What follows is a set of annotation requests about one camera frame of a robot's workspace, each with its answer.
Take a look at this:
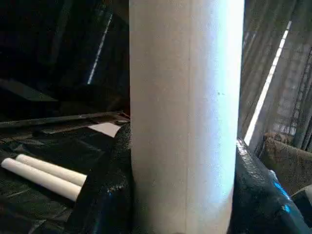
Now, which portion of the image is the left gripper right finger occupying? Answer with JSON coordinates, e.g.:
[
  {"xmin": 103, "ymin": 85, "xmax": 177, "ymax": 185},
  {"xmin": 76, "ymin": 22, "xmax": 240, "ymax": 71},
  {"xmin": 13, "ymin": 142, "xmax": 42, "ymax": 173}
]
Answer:
[{"xmin": 230, "ymin": 137, "xmax": 312, "ymax": 234}]

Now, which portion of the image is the brown fuzzy cushion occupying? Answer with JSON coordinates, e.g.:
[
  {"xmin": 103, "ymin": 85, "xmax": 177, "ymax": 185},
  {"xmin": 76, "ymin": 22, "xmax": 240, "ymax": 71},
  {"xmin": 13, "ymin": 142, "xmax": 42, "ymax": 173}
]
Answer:
[{"xmin": 262, "ymin": 132, "xmax": 312, "ymax": 197}]

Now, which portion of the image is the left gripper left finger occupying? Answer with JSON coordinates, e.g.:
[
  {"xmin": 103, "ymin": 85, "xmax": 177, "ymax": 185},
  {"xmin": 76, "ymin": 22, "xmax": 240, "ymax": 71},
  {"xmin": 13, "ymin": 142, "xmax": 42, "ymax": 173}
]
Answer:
[{"xmin": 67, "ymin": 121, "xmax": 134, "ymax": 234}]

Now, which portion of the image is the white flat board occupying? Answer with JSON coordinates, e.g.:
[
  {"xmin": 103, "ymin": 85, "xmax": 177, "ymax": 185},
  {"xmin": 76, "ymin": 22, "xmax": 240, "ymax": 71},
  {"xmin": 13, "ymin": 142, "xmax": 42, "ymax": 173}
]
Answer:
[{"xmin": 87, "ymin": 121, "xmax": 123, "ymax": 137}]

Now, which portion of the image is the white plastic table leg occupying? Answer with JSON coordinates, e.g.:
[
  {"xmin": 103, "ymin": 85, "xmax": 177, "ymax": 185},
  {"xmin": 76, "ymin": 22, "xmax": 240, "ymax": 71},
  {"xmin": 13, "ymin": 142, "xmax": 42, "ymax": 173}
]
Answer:
[
  {"xmin": 0, "ymin": 157, "xmax": 82, "ymax": 202},
  {"xmin": 128, "ymin": 0, "xmax": 245, "ymax": 234},
  {"xmin": 15, "ymin": 154, "xmax": 87, "ymax": 187}
]

